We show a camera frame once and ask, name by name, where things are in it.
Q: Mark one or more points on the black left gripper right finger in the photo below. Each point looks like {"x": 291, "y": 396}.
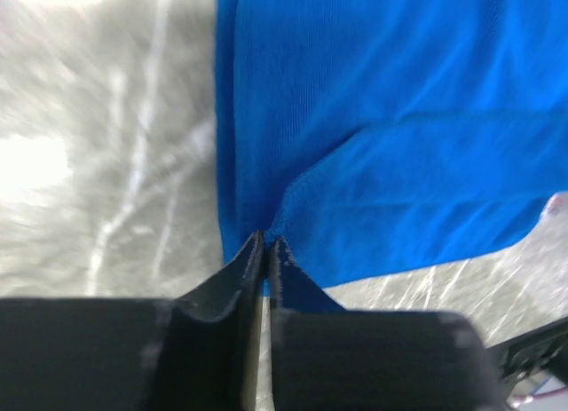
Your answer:
{"x": 325, "y": 357}

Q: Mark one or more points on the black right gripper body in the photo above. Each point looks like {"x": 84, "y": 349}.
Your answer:
{"x": 541, "y": 349}

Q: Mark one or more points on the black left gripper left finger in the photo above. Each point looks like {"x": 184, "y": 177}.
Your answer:
{"x": 194, "y": 352}

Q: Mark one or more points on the blue towel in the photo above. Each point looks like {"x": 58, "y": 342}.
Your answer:
{"x": 383, "y": 136}

